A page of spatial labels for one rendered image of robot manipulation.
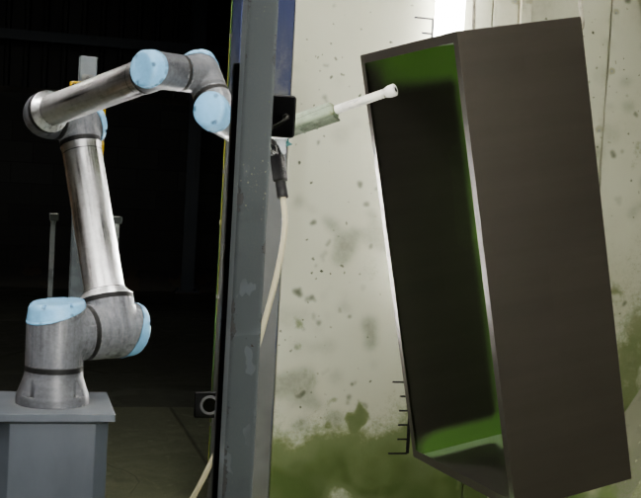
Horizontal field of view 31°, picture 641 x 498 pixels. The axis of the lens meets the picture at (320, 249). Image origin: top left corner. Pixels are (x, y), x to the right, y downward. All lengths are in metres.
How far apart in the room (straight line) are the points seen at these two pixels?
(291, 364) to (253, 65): 2.16
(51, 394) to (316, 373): 1.16
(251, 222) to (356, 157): 2.08
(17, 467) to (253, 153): 1.43
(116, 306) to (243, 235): 1.35
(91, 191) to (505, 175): 1.14
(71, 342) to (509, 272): 1.13
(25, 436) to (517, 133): 1.44
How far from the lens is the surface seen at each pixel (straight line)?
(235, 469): 1.86
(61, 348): 3.01
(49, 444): 2.99
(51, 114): 3.12
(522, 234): 2.86
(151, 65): 2.75
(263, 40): 1.82
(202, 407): 3.80
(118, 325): 3.10
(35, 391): 3.03
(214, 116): 2.77
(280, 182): 3.03
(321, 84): 3.84
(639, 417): 4.28
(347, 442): 3.96
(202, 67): 2.83
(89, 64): 3.93
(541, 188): 2.88
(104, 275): 3.15
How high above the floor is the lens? 1.24
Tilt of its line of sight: 3 degrees down
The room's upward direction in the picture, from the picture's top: 3 degrees clockwise
